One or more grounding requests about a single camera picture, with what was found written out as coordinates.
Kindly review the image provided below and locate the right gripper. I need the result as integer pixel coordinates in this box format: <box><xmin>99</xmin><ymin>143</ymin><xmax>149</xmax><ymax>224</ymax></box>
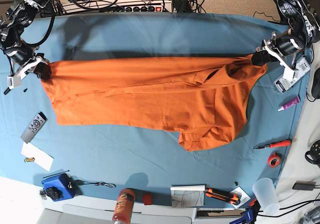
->
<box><xmin>33</xmin><ymin>62</ymin><xmax>52</xmax><ymax>80</ymax></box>

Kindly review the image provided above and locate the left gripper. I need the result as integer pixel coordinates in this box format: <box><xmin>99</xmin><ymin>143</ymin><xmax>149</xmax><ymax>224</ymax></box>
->
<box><xmin>251</xmin><ymin>51</ymin><xmax>275</xmax><ymax>66</ymax></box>

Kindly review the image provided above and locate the orange t-shirt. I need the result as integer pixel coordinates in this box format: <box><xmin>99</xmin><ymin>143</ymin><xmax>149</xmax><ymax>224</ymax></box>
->
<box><xmin>42</xmin><ymin>55</ymin><xmax>268</xmax><ymax>151</ymax></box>

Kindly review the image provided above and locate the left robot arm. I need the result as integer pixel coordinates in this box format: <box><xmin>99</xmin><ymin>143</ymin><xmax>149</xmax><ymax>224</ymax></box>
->
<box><xmin>251</xmin><ymin>0</ymin><xmax>320</xmax><ymax>66</ymax></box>

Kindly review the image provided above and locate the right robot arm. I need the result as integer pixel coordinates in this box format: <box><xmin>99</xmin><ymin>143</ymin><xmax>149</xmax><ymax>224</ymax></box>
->
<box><xmin>0</xmin><ymin>0</ymin><xmax>55</xmax><ymax>80</ymax></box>

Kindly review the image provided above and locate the clear plastic package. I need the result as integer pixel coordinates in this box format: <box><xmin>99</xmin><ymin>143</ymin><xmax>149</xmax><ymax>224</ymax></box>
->
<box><xmin>272</xmin><ymin>57</ymin><xmax>311</xmax><ymax>94</ymax></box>

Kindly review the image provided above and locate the black white marker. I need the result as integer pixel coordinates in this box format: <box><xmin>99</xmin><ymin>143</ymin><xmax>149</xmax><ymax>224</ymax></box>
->
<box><xmin>4</xmin><ymin>88</ymin><xmax>11</xmax><ymax>95</ymax></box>

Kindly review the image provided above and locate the grey remote control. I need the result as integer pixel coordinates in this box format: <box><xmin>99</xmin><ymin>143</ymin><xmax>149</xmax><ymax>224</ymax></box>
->
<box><xmin>21</xmin><ymin>112</ymin><xmax>47</xmax><ymax>143</ymax></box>

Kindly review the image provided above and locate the purple glue tube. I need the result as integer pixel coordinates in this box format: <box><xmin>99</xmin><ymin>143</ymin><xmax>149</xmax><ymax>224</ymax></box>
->
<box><xmin>277</xmin><ymin>96</ymin><xmax>301</xmax><ymax>112</ymax></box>

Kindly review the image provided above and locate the white paper card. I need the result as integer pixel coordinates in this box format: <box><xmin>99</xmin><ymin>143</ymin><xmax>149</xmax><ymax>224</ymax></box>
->
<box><xmin>21</xmin><ymin>142</ymin><xmax>54</xmax><ymax>171</ymax></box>

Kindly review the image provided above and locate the small AA battery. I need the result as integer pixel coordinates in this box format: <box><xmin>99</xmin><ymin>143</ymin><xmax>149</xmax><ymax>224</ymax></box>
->
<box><xmin>24</xmin><ymin>158</ymin><xmax>35</xmax><ymax>163</ymax></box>

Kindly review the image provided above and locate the black power strip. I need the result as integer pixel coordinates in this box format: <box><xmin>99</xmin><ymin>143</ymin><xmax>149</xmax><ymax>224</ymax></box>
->
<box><xmin>113</xmin><ymin>6</ymin><xmax>163</xmax><ymax>13</ymax></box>

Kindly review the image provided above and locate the red tape roll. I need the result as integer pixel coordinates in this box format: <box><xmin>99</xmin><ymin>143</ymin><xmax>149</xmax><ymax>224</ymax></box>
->
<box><xmin>267</xmin><ymin>152</ymin><xmax>281</xmax><ymax>168</ymax></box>

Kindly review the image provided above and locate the blue plastic box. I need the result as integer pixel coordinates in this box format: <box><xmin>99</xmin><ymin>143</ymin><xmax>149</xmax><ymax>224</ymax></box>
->
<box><xmin>41</xmin><ymin>173</ymin><xmax>76</xmax><ymax>201</ymax></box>

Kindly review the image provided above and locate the blue table cloth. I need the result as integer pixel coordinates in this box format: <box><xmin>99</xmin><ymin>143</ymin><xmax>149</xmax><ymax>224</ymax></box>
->
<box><xmin>0</xmin><ymin>13</ymin><xmax>309</xmax><ymax>205</ymax></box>

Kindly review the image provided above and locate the clear plastic cup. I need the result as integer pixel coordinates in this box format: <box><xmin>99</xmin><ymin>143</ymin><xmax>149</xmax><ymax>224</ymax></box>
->
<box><xmin>252</xmin><ymin>177</ymin><xmax>280</xmax><ymax>215</ymax></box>

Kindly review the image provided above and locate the black power adapter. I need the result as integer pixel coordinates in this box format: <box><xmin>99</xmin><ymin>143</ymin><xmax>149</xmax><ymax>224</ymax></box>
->
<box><xmin>292</xmin><ymin>181</ymin><xmax>316</xmax><ymax>191</ymax></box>

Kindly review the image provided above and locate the small white leaflet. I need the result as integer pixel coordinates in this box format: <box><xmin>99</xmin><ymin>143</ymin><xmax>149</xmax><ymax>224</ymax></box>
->
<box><xmin>231</xmin><ymin>186</ymin><xmax>251</xmax><ymax>209</ymax></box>

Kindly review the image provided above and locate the orange black utility knife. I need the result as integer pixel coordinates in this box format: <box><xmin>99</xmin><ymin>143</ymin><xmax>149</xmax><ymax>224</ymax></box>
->
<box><xmin>204</xmin><ymin>188</ymin><xmax>241</xmax><ymax>205</ymax></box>

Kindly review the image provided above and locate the folded paper booklet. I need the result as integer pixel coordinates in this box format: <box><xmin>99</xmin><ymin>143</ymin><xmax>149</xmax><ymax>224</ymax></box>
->
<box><xmin>170</xmin><ymin>185</ymin><xmax>206</xmax><ymax>208</ymax></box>

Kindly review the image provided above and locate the blue bar clamp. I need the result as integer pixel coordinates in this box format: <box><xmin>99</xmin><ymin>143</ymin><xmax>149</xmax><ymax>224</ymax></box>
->
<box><xmin>230</xmin><ymin>199</ymin><xmax>261</xmax><ymax>224</ymax></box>

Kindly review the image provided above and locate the orange drink bottle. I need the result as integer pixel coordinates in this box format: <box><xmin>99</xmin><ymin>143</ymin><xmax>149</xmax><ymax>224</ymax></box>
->
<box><xmin>112</xmin><ymin>188</ymin><xmax>136</xmax><ymax>224</ymax></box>

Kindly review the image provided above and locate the small red block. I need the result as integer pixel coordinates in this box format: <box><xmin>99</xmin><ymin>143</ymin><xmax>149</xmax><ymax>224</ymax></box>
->
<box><xmin>142</xmin><ymin>193</ymin><xmax>153</xmax><ymax>205</ymax></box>

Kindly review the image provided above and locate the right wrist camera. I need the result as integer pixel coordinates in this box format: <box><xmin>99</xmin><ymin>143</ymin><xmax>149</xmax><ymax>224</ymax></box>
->
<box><xmin>7</xmin><ymin>56</ymin><xmax>50</xmax><ymax>91</ymax></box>

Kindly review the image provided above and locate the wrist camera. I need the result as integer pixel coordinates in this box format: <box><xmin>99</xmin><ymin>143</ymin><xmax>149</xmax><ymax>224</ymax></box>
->
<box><xmin>256</xmin><ymin>32</ymin><xmax>302</xmax><ymax>84</ymax></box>
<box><xmin>7</xmin><ymin>56</ymin><xmax>50</xmax><ymax>91</ymax></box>

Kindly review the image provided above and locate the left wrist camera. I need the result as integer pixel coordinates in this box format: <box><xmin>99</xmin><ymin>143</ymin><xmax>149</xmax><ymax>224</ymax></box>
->
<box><xmin>256</xmin><ymin>32</ymin><xmax>302</xmax><ymax>84</ymax></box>

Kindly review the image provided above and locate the red handled screwdriver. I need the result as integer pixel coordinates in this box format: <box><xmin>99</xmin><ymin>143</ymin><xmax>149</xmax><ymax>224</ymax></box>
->
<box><xmin>254</xmin><ymin>139</ymin><xmax>292</xmax><ymax>149</ymax></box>

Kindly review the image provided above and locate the black cable tie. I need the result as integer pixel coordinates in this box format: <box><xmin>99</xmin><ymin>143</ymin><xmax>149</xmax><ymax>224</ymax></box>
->
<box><xmin>43</xmin><ymin>170</ymin><xmax>69</xmax><ymax>178</ymax></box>

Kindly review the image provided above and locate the metal carabiner lanyard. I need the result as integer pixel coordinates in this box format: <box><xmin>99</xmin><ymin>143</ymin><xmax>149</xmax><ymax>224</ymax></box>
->
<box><xmin>74</xmin><ymin>181</ymin><xmax>117</xmax><ymax>189</ymax></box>

